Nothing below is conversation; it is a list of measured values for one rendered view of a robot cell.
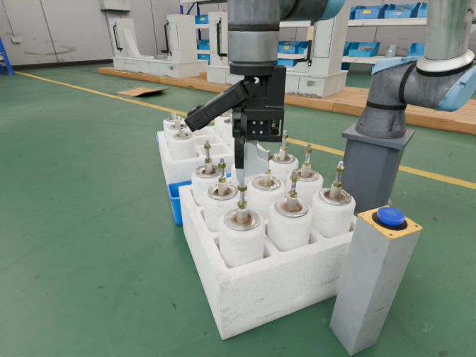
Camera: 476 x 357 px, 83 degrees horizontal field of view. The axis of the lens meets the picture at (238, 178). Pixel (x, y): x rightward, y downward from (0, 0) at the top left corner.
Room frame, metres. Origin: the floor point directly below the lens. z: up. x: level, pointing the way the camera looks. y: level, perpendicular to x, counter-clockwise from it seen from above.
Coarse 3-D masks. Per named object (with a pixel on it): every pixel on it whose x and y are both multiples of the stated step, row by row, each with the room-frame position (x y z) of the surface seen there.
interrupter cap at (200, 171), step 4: (200, 168) 0.69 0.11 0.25; (204, 168) 0.69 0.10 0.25; (212, 168) 0.69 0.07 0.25; (216, 168) 0.68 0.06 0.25; (196, 172) 0.66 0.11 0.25; (200, 172) 0.66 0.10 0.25; (204, 172) 0.66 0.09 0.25; (212, 172) 0.66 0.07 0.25; (216, 172) 0.66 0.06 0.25; (200, 176) 0.63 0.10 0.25; (204, 176) 0.63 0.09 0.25; (208, 176) 0.63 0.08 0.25; (212, 176) 0.63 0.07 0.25; (216, 176) 0.64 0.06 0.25
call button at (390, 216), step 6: (378, 210) 0.37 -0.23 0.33; (384, 210) 0.37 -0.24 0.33; (390, 210) 0.37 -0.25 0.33; (396, 210) 0.37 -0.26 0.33; (378, 216) 0.36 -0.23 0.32; (384, 216) 0.35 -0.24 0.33; (390, 216) 0.35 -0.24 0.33; (396, 216) 0.35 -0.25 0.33; (402, 216) 0.35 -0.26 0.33; (384, 222) 0.35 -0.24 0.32; (390, 222) 0.34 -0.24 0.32; (396, 222) 0.34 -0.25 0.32; (402, 222) 0.35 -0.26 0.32
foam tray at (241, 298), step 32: (192, 192) 0.70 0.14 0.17; (192, 224) 0.55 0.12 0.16; (352, 224) 0.53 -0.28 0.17; (288, 256) 0.42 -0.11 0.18; (320, 256) 0.44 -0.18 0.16; (224, 288) 0.35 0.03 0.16; (256, 288) 0.38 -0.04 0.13; (288, 288) 0.41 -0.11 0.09; (320, 288) 0.44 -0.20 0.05; (224, 320) 0.35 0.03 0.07; (256, 320) 0.38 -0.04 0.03
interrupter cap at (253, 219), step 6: (234, 210) 0.48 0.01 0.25; (252, 210) 0.48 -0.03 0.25; (228, 216) 0.46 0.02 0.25; (234, 216) 0.46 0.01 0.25; (252, 216) 0.46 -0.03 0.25; (258, 216) 0.46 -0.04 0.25; (228, 222) 0.44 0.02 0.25; (234, 222) 0.44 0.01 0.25; (246, 222) 0.44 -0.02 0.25; (252, 222) 0.43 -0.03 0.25; (258, 222) 0.43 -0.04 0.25; (234, 228) 0.42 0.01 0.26; (240, 228) 0.42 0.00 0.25; (246, 228) 0.42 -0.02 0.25; (252, 228) 0.42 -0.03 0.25
